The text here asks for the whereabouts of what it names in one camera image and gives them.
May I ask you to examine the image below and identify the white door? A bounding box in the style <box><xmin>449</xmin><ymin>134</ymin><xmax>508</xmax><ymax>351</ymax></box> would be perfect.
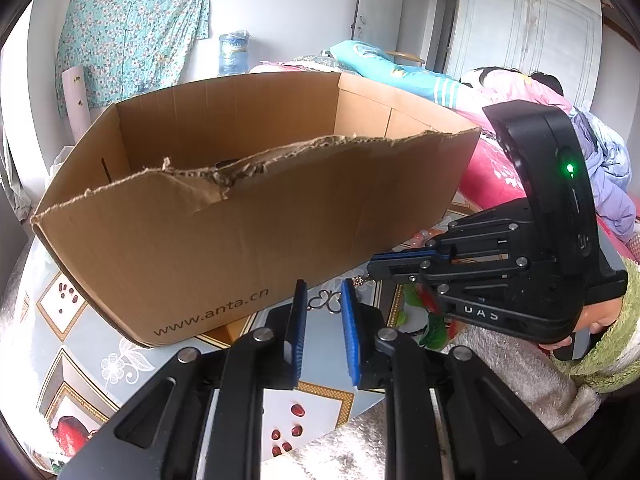
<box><xmin>350</xmin><ymin>0</ymin><xmax>407</xmax><ymax>47</ymax></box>

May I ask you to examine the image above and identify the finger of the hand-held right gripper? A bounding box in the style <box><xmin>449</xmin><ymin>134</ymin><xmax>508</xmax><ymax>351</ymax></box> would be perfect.
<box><xmin>367</xmin><ymin>257</ymin><xmax>532</xmax><ymax>298</ymax></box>
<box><xmin>370</xmin><ymin>199</ymin><xmax>539</xmax><ymax>266</ymax></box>

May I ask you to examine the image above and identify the brown cardboard box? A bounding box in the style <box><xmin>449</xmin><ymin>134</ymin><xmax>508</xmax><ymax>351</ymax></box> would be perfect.
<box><xmin>31</xmin><ymin>71</ymin><xmax>482</xmax><ymax>350</ymax></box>

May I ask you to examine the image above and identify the person's right forearm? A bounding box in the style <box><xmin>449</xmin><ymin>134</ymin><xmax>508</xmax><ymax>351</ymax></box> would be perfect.
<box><xmin>550</xmin><ymin>260</ymin><xmax>640</xmax><ymax>396</ymax></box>

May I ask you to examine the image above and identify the person's right hand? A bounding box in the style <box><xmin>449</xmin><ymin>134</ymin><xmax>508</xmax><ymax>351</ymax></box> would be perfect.
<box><xmin>586</xmin><ymin>296</ymin><xmax>626</xmax><ymax>336</ymax></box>

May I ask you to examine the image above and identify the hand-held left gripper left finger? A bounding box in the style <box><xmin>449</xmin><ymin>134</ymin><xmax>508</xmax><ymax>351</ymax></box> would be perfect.
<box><xmin>60</xmin><ymin>279</ymin><xmax>308</xmax><ymax>480</ymax></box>

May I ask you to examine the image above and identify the blue water jug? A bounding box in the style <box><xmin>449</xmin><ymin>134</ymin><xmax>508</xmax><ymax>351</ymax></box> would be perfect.
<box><xmin>218</xmin><ymin>30</ymin><xmax>251</xmax><ymax>77</ymax></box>

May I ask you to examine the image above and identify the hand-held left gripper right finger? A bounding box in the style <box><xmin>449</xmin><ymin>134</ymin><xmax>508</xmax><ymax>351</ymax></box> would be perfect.
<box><xmin>341</xmin><ymin>279</ymin><xmax>588</xmax><ymax>480</ymax></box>

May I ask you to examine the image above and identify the blue striped pillow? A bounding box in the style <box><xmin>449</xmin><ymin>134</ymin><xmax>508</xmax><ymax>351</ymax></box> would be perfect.
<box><xmin>330</xmin><ymin>40</ymin><xmax>461</xmax><ymax>111</ymax></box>

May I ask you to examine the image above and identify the teal floral wall cloth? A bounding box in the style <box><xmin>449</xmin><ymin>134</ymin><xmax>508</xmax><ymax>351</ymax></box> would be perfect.
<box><xmin>55</xmin><ymin>0</ymin><xmax>212</xmax><ymax>118</ymax></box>

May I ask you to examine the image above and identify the grey lace cloth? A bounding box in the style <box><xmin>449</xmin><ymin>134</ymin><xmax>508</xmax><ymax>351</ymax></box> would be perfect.
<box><xmin>280</xmin><ymin>54</ymin><xmax>361</xmax><ymax>75</ymax></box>

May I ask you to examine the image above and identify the clear plastic bag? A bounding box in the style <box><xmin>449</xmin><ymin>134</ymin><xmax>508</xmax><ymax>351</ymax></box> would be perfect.
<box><xmin>47</xmin><ymin>145</ymin><xmax>76</xmax><ymax>186</ymax></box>

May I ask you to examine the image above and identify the lilac padded jacket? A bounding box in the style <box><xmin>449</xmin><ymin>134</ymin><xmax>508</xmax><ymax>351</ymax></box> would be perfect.
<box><xmin>570</xmin><ymin>107</ymin><xmax>638</xmax><ymax>238</ymax></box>

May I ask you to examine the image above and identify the pale rolled tube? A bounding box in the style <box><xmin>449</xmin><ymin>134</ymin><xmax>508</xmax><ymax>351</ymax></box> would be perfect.
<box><xmin>61</xmin><ymin>64</ymin><xmax>93</xmax><ymax>139</ymax></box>

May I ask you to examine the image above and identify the patterned blue tablecloth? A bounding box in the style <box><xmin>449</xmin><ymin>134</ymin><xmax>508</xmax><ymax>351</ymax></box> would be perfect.
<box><xmin>0</xmin><ymin>200</ymin><xmax>481</xmax><ymax>476</ymax></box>

